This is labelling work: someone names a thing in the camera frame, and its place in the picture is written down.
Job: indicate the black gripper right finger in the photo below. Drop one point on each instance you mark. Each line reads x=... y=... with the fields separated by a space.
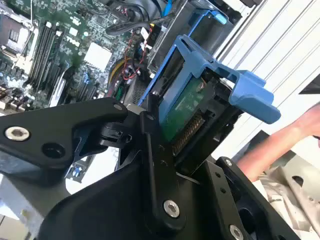
x=240 y=190

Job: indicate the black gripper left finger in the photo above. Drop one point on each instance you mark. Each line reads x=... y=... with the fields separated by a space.
x=50 y=125

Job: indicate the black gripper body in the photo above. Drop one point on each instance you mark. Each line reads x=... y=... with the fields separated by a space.
x=105 y=212

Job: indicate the hard disk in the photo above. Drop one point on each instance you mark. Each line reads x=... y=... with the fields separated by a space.
x=187 y=105

